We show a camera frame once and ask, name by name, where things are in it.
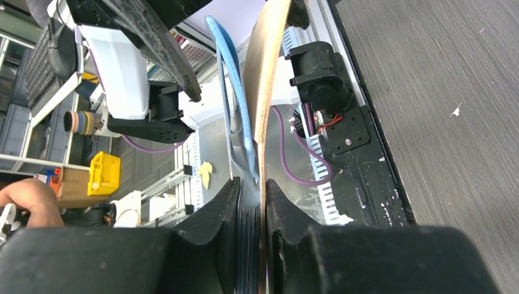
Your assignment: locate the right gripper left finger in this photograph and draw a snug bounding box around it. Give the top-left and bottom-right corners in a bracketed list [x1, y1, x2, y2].
[1, 178, 241, 293]

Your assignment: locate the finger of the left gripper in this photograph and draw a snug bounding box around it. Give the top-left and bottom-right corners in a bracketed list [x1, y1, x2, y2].
[286, 0, 310, 29]

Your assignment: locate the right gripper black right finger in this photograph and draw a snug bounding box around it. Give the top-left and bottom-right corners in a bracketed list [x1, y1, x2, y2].
[266, 179, 498, 293]

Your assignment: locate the yellow plastic crate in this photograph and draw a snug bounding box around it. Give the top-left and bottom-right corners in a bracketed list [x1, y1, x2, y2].
[87, 151, 121, 196]

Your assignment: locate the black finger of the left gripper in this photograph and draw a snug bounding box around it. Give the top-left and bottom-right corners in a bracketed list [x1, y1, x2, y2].
[67, 0, 210, 102]

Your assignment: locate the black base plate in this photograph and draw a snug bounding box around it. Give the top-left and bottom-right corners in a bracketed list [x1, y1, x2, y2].
[322, 1, 416, 227]

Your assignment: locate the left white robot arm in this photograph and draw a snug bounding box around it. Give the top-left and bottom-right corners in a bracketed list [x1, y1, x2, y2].
[66, 1, 353, 148]

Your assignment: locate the person's hand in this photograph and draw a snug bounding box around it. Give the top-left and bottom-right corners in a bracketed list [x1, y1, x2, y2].
[1, 178, 64, 227]

